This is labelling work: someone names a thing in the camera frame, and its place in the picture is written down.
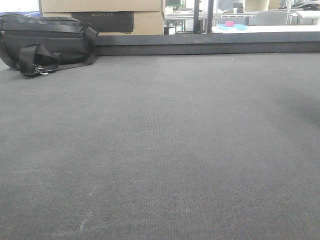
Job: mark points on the black fabric shoulder bag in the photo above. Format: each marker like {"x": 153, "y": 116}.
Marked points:
{"x": 38, "y": 46}

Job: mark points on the pink block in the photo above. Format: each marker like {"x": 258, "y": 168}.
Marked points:
{"x": 229, "y": 24}

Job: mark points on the lower cardboard box black label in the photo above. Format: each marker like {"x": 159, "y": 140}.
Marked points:
{"x": 128, "y": 23}

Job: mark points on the light blue tray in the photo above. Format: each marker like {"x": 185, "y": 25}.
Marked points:
{"x": 239, "y": 27}

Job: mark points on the white background table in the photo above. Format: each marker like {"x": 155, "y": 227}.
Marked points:
{"x": 271, "y": 29}

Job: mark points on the grey office chair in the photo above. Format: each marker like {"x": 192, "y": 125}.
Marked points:
{"x": 270, "y": 18}

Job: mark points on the black raised platform edge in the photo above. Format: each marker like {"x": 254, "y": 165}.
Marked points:
{"x": 208, "y": 44}

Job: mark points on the upper cardboard box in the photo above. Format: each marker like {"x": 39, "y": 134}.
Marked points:
{"x": 63, "y": 6}

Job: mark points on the black vertical post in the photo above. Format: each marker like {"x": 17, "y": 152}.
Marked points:
{"x": 210, "y": 10}
{"x": 196, "y": 20}

